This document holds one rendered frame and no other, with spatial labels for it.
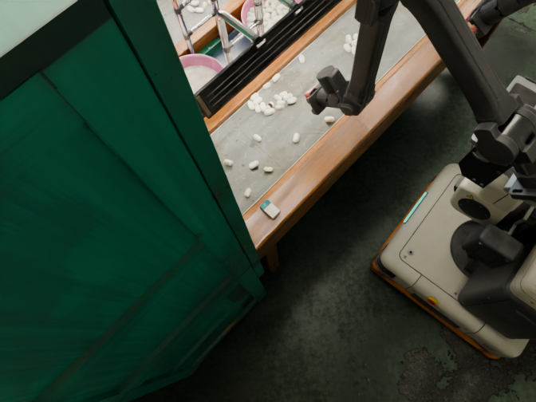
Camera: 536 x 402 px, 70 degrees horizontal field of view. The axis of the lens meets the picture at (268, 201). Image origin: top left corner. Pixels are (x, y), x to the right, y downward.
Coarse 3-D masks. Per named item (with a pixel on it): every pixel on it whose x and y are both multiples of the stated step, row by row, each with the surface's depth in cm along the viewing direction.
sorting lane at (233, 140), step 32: (352, 32) 149; (416, 32) 147; (288, 64) 145; (320, 64) 145; (352, 64) 144; (384, 64) 143; (224, 128) 138; (256, 128) 137; (288, 128) 136; (320, 128) 136; (288, 160) 132; (256, 192) 129
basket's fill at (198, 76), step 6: (192, 66) 149; (198, 66) 149; (204, 66) 148; (186, 72) 148; (192, 72) 148; (198, 72) 147; (204, 72) 147; (210, 72) 147; (216, 72) 147; (192, 78) 146; (198, 78) 146; (204, 78) 146; (210, 78) 146; (192, 84) 146; (198, 84) 145; (204, 84) 145; (192, 90) 144
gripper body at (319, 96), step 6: (318, 90) 118; (312, 96) 117; (318, 96) 117; (324, 96) 115; (312, 102) 118; (318, 102) 118; (324, 102) 116; (318, 108) 120; (324, 108) 121; (318, 114) 120
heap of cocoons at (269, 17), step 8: (272, 0) 156; (264, 8) 157; (272, 8) 154; (280, 8) 155; (288, 8) 154; (248, 16) 155; (264, 16) 154; (272, 16) 153; (280, 16) 153; (248, 24) 154; (264, 24) 152; (272, 24) 152; (256, 32) 151; (264, 32) 151
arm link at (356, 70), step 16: (368, 0) 68; (368, 16) 71; (384, 16) 73; (368, 32) 79; (384, 32) 79; (368, 48) 83; (368, 64) 87; (352, 80) 97; (368, 80) 93; (352, 96) 101; (368, 96) 102
